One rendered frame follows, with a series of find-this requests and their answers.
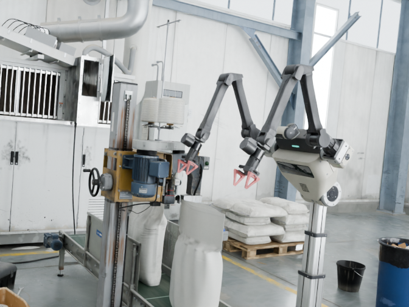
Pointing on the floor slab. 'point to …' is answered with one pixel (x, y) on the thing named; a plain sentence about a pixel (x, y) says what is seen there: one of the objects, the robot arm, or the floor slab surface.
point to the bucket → (349, 275)
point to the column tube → (106, 259)
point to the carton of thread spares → (11, 298)
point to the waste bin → (392, 273)
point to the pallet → (231, 245)
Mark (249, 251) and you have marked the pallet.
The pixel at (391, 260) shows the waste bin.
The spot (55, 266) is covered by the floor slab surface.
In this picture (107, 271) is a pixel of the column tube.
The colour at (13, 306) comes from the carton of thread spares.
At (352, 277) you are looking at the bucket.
